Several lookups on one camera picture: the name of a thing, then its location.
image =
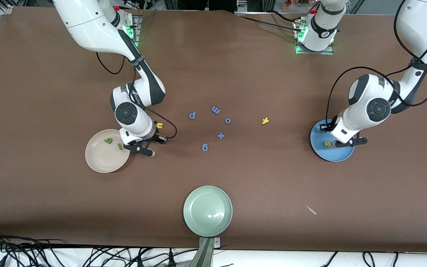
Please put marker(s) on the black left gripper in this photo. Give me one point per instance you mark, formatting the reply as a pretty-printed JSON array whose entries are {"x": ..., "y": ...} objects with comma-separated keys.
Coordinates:
[{"x": 328, "y": 127}]

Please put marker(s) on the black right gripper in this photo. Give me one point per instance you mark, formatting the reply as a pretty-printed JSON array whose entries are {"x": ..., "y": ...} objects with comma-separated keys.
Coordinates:
[{"x": 157, "y": 137}]

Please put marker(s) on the yellow foam letter k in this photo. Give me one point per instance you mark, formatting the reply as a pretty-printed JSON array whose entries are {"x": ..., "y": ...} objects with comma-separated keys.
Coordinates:
[{"x": 265, "y": 120}]

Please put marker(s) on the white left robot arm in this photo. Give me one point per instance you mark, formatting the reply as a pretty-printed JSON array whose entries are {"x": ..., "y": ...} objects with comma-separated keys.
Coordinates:
[{"x": 369, "y": 100}]

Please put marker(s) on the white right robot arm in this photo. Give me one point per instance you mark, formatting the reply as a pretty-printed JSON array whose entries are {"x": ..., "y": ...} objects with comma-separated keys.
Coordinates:
[{"x": 87, "y": 26}]

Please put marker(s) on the blue round plate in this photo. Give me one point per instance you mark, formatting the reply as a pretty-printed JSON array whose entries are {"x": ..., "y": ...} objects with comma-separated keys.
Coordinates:
[{"x": 341, "y": 154}]

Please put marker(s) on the blue foam letter p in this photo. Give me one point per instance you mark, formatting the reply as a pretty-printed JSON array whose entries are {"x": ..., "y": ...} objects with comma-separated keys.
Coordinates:
[{"x": 192, "y": 115}]

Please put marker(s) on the blue foam plus sign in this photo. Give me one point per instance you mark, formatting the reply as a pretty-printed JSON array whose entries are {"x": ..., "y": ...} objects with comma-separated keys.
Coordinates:
[{"x": 221, "y": 135}]

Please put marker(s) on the beige round plate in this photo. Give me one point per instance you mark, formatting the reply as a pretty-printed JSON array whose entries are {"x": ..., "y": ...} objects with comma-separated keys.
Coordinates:
[{"x": 102, "y": 159}]

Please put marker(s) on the blue foam letter m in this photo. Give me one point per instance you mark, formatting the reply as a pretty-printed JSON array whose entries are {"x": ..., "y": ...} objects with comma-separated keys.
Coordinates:
[{"x": 215, "y": 109}]

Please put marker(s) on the small white paper scrap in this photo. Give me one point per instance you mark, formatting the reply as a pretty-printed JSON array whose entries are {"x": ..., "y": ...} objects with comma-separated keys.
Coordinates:
[{"x": 311, "y": 210}]

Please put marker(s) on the green round plate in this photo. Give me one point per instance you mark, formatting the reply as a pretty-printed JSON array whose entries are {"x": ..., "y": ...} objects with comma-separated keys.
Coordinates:
[{"x": 208, "y": 211}]

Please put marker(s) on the brown table cover sheet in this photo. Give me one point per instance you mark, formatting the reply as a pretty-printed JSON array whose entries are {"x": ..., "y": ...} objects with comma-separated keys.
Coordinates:
[{"x": 235, "y": 74}]

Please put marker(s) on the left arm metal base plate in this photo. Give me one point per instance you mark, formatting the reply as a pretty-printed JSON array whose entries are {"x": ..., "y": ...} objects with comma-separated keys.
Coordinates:
[{"x": 310, "y": 52}]

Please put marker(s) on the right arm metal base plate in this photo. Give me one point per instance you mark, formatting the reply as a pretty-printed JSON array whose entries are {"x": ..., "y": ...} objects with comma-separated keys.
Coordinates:
[{"x": 137, "y": 26}]

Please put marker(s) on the metal camera mounting post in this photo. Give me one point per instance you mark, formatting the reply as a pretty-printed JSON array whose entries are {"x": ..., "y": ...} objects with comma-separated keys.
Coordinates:
[{"x": 206, "y": 256}]

